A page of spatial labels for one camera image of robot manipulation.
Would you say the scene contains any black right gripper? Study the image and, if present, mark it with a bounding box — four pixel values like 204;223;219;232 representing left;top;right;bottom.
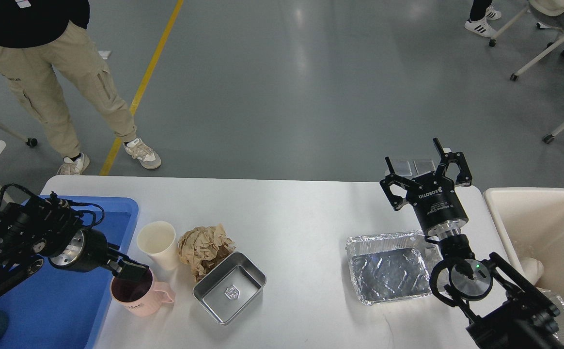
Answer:
379;138;473;233

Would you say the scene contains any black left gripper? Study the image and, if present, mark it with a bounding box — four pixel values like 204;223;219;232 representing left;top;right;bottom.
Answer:
49;228;150;282

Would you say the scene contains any pink ceramic mug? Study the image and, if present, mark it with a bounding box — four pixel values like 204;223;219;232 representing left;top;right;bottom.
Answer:
110;269;175;317

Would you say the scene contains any stainless steel square tray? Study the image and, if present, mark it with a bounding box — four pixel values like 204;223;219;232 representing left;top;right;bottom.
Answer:
192;252;267;325

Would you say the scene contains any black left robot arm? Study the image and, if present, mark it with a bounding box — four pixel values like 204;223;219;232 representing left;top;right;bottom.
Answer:
0;185;149;297

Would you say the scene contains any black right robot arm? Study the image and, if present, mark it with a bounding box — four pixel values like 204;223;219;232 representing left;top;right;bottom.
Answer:
380;138;564;349

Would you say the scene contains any clear floor plate right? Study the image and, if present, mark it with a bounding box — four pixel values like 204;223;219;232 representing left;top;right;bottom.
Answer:
413;159;437;176

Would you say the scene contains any clear floor plate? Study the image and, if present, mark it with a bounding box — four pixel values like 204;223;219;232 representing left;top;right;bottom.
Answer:
391;159;414;177
413;159;437;176

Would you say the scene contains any clear floor plate left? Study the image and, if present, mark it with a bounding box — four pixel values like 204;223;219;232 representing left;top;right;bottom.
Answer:
391;159;414;177

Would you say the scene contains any cream paper cup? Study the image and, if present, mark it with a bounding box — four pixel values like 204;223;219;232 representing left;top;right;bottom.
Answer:
137;221;180;271

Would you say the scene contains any crumpled brown paper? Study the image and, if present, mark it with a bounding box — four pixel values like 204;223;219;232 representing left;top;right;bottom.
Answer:
178;224;235;282

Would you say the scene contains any aluminium foil tray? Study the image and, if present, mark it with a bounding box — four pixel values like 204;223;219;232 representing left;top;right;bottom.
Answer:
345;230;442;305

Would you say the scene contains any blue plastic tray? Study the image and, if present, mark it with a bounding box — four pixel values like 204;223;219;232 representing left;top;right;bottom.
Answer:
0;196;139;349

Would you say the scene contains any cream plastic bin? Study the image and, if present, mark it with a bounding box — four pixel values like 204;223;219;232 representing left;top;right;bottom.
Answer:
484;188;564;299

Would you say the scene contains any white sneaker far person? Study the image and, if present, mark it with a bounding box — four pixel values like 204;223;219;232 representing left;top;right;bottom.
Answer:
464;17;497;38

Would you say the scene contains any white office chair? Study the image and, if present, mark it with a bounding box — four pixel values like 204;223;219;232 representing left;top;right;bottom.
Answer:
489;0;564;81

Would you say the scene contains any person in khaki trousers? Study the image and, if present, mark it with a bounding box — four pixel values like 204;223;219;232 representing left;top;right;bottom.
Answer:
0;0;162;175

